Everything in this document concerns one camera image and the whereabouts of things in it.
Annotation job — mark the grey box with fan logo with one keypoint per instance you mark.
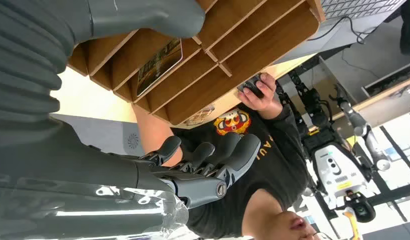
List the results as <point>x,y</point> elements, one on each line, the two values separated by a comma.
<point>102,136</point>

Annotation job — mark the grey keyboard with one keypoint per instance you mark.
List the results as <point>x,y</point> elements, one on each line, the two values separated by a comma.
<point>357,6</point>

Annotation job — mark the person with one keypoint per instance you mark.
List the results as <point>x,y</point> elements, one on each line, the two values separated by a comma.
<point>274,165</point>

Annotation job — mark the printed picture card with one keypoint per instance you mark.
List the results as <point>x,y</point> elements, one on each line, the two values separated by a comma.
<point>158,68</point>

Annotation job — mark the grey ribbed right arm sleeve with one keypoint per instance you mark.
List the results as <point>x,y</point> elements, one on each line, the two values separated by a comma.
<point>26,66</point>

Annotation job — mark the wooden slotted card rack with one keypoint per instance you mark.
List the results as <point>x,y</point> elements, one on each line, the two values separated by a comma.
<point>254,49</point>

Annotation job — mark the wooden edged workbench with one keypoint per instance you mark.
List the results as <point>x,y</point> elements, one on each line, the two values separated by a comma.
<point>390,109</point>

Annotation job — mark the clear plastic wrap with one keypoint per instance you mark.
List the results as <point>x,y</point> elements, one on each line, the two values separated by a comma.
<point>142,202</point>

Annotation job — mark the printed sticker card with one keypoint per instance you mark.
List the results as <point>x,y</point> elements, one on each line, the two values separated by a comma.
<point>199,116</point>

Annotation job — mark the white black humanoid robot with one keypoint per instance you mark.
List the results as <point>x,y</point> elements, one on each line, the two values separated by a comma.
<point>333,169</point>

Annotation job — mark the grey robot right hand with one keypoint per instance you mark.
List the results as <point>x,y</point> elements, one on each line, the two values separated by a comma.
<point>92,165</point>

